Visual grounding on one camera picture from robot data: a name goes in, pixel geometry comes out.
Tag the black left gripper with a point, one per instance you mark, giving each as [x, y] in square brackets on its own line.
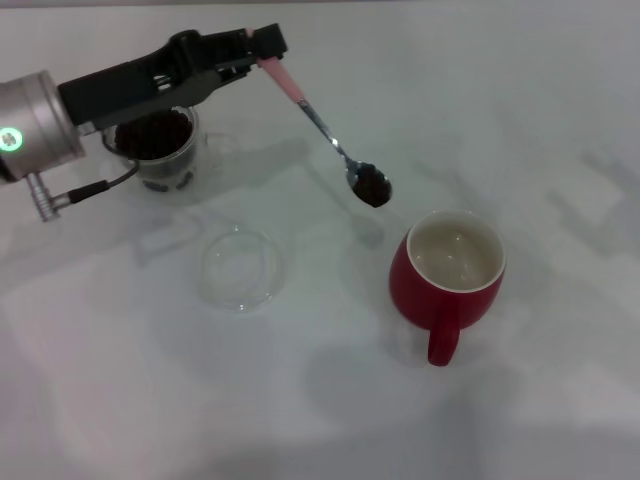
[130, 87]

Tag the red ceramic mug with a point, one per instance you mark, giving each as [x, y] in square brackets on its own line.
[425, 300]

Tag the clear glass saucer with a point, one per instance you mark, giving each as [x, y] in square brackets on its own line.
[245, 300]

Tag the double-walled glass cup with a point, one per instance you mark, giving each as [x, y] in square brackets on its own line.
[215, 150]

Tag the coffee beans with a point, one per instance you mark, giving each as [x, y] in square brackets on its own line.
[155, 137]
[372, 189]

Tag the coffee beans in glass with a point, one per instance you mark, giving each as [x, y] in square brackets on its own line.
[155, 137]

